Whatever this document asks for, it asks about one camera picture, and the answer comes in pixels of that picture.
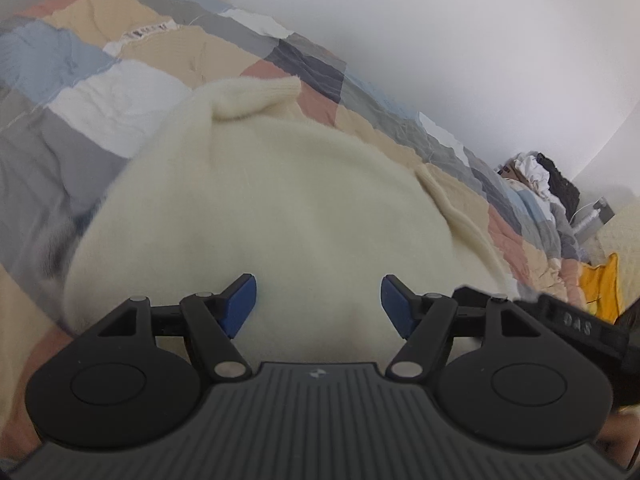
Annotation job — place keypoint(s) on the white quilt label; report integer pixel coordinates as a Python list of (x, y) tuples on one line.
[(145, 31)]

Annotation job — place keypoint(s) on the tan cloth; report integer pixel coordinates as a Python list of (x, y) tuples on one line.
[(511, 172)]

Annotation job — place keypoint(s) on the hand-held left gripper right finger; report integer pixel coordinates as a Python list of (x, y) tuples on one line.
[(395, 305)]

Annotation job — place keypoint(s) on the black garment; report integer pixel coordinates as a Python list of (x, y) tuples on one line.
[(562, 185)]

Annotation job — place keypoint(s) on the cream textured cloth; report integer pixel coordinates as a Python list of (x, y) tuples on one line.
[(627, 232)]

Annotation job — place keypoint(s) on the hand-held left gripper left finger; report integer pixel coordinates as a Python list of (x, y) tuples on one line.
[(241, 305)]

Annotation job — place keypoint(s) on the grey white device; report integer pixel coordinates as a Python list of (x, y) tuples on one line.
[(602, 210)]

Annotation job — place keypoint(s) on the patchwork quilt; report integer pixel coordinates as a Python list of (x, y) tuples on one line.
[(75, 105)]

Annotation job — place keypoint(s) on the cream striped sweater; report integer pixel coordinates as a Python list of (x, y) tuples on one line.
[(300, 200)]

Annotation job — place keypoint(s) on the yellow cloth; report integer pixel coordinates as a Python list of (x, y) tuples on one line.
[(597, 290)]

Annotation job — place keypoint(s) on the white garment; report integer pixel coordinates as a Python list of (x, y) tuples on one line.
[(532, 172)]

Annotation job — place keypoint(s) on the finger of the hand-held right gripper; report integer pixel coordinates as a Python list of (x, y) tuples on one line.
[(472, 294)]

